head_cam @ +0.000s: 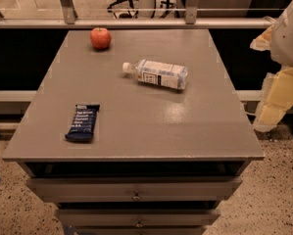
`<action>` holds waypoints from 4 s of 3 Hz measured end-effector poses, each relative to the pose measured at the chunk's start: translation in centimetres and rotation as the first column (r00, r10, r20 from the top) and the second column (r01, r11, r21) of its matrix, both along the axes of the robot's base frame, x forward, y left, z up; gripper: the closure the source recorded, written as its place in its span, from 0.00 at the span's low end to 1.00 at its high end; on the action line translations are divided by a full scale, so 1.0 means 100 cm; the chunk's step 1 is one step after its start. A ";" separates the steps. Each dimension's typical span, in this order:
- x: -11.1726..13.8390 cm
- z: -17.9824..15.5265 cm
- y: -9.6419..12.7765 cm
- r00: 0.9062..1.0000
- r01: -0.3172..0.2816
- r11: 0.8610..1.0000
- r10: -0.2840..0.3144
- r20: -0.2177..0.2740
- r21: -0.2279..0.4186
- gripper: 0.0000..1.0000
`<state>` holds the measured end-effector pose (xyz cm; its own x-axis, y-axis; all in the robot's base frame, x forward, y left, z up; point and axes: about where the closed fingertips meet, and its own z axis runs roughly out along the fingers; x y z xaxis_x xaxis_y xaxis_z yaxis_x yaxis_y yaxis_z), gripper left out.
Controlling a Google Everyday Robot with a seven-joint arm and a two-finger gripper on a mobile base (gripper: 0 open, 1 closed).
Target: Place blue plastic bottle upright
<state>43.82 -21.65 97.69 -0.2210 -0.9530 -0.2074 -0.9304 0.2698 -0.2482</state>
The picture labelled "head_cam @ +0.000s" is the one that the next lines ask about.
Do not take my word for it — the grey drawer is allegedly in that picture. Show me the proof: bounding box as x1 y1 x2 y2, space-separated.
27 177 242 203
56 209 220 228

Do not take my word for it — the dark blue snack bar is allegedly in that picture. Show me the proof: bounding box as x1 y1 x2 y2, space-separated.
65 104 100 142

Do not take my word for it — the top grey drawer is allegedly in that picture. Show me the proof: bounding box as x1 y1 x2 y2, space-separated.
27 177 242 203

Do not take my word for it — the grey metal railing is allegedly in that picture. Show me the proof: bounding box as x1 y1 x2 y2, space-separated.
0 0 275 29

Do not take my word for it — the red apple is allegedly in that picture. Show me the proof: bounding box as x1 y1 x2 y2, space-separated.
90 27 112 50

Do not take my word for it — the black office chair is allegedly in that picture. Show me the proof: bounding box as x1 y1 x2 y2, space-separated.
106 0 158 20

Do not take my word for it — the clear blue-label plastic bottle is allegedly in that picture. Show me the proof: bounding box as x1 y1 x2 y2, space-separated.
122 59 188 91

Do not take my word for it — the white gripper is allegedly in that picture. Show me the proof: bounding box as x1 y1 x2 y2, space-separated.
250 0 293 132

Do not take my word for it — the grey drawer cabinet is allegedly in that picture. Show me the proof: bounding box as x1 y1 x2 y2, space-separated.
3 29 264 235

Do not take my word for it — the lower grey drawer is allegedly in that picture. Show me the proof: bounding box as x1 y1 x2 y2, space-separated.
56 209 220 228

